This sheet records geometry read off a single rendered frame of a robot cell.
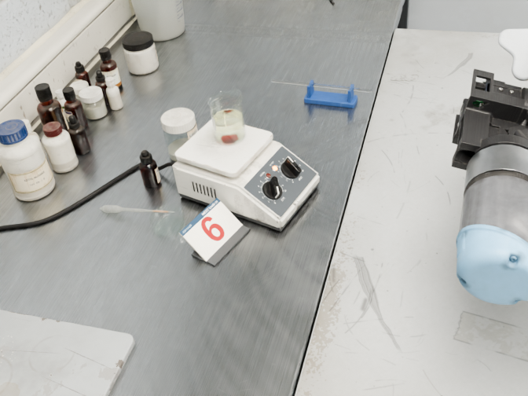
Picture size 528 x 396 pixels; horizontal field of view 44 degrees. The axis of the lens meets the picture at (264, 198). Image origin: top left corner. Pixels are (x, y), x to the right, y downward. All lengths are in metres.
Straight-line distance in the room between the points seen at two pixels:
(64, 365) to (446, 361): 0.48
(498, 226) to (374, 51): 0.89
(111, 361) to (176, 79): 0.72
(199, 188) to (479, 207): 0.52
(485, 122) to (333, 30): 0.85
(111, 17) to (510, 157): 1.12
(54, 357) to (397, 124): 0.71
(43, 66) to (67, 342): 0.64
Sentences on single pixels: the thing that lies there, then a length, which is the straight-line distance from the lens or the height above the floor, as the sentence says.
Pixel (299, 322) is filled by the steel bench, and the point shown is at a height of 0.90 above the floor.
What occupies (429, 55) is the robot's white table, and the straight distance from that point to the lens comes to 1.43.
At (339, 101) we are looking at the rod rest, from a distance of 1.26.
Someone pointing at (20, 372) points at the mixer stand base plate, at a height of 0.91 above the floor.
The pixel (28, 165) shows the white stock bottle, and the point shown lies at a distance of 1.12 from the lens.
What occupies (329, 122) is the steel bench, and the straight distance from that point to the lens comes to 1.22.
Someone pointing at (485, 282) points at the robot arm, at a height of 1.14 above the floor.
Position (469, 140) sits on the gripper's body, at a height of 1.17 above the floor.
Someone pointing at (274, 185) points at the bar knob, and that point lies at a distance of 0.97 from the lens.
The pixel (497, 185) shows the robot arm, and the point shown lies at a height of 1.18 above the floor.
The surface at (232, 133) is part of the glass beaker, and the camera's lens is 1.01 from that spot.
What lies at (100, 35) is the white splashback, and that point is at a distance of 1.55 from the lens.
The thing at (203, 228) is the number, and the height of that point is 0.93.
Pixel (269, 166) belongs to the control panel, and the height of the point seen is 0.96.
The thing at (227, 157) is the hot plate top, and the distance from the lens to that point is 1.00.
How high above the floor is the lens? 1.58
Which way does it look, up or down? 40 degrees down
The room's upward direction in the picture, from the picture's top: 6 degrees counter-clockwise
